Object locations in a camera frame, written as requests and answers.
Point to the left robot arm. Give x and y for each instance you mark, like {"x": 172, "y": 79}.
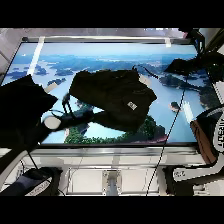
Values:
{"x": 52, "y": 122}

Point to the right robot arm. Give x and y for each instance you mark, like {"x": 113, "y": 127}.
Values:
{"x": 200, "y": 174}

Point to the silver frame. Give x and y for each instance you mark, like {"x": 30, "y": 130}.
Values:
{"x": 113, "y": 151}

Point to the brown garment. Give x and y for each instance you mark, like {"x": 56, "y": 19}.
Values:
{"x": 203, "y": 143}

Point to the black garment with white label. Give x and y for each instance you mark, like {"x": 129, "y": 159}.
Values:
{"x": 110, "y": 93}

